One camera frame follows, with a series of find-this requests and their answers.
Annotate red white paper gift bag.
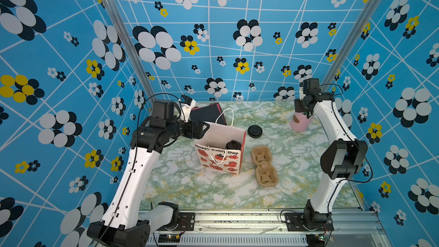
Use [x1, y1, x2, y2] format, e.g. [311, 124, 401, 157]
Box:
[194, 108, 246, 175]

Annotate white paper coffee cup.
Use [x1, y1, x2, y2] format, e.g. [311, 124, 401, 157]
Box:
[225, 140, 242, 150]

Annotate black plastic cup lids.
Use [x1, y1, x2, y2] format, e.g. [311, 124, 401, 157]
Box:
[247, 125, 263, 138]

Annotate brown pulp cup carrier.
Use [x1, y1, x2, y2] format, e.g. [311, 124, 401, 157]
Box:
[251, 146, 279, 187]

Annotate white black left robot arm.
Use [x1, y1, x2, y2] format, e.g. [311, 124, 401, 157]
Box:
[87, 95, 210, 247]

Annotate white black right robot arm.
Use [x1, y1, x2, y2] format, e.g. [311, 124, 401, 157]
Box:
[294, 78, 368, 231]

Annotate pink cup straw holder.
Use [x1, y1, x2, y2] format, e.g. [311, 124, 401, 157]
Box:
[289, 112, 314, 133]

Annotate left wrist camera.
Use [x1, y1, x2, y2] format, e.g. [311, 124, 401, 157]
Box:
[179, 95, 196, 122]

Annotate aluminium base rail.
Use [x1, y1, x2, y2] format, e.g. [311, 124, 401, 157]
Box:
[92, 209, 392, 247]

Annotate right aluminium corner post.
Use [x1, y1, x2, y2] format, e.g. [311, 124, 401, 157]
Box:
[322, 0, 382, 91]

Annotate aluminium corner post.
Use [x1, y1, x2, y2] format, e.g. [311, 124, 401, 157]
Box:
[103, 0, 154, 98]
[322, 0, 382, 91]

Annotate left aluminium corner post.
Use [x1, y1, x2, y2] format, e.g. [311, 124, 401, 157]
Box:
[103, 0, 154, 98]

